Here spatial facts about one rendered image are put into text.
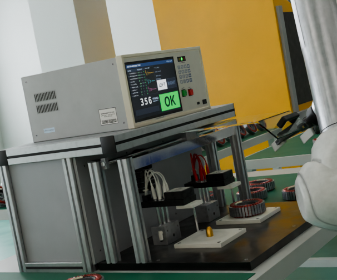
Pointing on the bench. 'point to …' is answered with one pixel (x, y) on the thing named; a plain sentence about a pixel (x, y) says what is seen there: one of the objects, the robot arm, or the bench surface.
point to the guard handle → (288, 119)
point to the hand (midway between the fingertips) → (289, 142)
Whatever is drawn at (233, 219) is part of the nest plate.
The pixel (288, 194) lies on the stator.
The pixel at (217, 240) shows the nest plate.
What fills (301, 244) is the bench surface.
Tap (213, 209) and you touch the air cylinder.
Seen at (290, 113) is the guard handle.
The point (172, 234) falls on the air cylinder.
